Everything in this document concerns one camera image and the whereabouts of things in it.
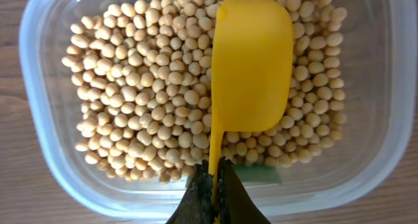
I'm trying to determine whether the soybeans pile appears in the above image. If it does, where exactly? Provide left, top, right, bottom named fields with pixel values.
left=62, top=0, right=347, bottom=184

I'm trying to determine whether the clear plastic container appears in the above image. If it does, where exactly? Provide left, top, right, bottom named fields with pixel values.
left=19, top=0, right=417, bottom=221

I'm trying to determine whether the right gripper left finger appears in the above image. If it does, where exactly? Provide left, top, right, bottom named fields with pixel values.
left=167, top=160, right=215, bottom=224

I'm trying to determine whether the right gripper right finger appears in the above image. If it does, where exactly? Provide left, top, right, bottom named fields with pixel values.
left=217, top=157, right=270, bottom=224

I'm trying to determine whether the yellow measuring scoop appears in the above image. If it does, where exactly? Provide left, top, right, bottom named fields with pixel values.
left=208, top=0, right=295, bottom=207

